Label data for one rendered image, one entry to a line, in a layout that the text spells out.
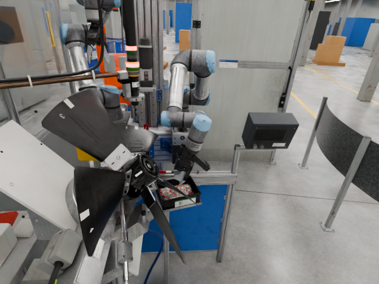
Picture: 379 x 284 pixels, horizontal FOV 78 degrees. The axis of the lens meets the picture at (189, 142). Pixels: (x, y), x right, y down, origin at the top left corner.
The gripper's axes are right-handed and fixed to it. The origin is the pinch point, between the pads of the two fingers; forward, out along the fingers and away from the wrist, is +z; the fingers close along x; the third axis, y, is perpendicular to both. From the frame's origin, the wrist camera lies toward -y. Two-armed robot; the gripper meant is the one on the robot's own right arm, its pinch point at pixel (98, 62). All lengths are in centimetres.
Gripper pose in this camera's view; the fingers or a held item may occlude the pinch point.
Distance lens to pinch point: 140.2
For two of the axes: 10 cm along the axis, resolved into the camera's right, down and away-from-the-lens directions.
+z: -0.4, 8.8, 4.7
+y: -0.8, -4.7, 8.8
